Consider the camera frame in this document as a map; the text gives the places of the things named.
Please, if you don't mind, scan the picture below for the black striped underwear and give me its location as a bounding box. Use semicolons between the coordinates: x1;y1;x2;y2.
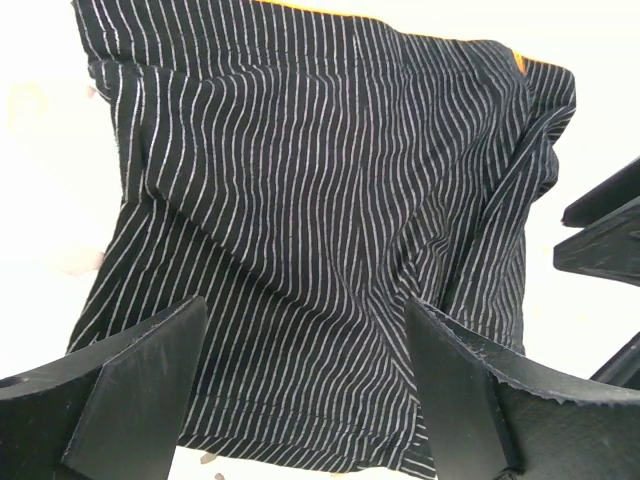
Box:
68;1;576;479

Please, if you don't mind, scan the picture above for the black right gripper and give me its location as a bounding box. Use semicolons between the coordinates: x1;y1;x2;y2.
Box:
553;207;640;388

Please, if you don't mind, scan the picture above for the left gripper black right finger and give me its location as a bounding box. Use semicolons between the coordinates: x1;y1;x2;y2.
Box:
405;300;639;480

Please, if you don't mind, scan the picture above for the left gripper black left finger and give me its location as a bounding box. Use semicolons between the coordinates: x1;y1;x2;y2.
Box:
1;298;208;480

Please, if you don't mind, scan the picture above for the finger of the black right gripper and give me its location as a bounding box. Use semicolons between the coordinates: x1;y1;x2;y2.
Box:
562;158;639;228

